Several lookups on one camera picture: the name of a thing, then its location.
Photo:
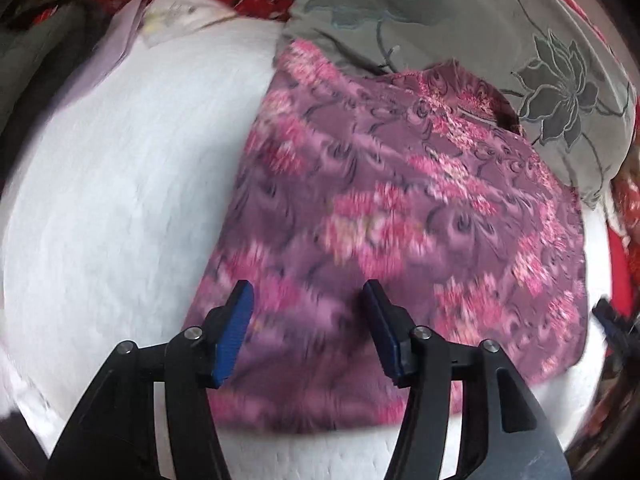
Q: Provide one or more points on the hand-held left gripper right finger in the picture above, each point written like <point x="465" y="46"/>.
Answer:
<point x="385" y="335"/>

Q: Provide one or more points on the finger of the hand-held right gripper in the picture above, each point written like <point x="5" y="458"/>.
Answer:
<point x="612" y="327"/>

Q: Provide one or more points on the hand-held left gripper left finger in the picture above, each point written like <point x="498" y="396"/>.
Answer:
<point x="232" y="335"/>

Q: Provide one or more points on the purple floral shirt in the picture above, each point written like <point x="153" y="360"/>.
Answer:
<point x="400" y="200"/>

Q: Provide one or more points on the plain red cushion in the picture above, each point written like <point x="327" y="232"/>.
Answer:
<point x="622" y="270"/>

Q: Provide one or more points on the white quilted bedspread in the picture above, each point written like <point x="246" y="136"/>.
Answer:
<point x="125" y="200"/>

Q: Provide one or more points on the pale paper sheet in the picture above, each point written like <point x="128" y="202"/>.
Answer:
<point x="115" y="45"/>

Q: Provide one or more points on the grey floral pillow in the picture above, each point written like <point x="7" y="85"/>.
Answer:
<point x="500" y="20"/>

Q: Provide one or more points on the dark green padded jacket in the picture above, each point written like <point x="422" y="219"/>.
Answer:
<point x="35" y="60"/>

